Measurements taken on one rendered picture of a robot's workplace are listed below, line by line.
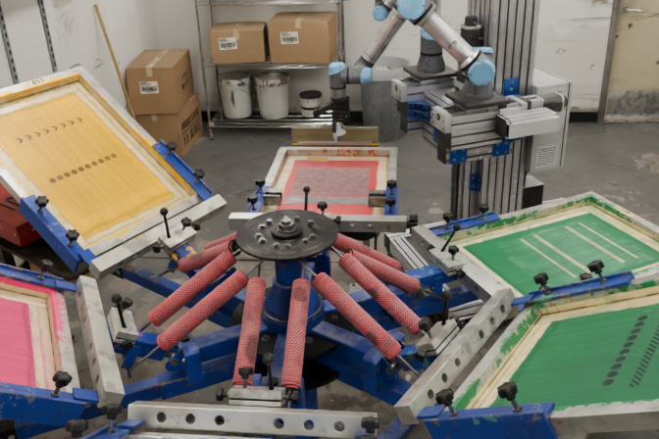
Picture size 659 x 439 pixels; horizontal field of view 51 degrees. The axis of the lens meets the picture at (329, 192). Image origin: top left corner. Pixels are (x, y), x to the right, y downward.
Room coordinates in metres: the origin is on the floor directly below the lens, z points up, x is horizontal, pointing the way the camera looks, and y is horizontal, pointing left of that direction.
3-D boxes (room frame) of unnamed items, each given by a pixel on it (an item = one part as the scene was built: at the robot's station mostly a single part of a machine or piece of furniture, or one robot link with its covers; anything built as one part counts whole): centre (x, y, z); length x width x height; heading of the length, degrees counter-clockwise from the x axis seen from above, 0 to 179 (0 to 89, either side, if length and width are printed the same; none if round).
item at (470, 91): (3.11, -0.70, 1.31); 0.15 x 0.15 x 0.10
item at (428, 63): (3.58, -0.56, 1.31); 0.15 x 0.15 x 0.10
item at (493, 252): (2.13, -0.71, 1.05); 1.08 x 0.61 x 0.23; 113
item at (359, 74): (3.07, -0.16, 1.39); 0.11 x 0.11 x 0.08; 82
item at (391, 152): (2.83, 0.00, 0.97); 0.79 x 0.58 x 0.04; 173
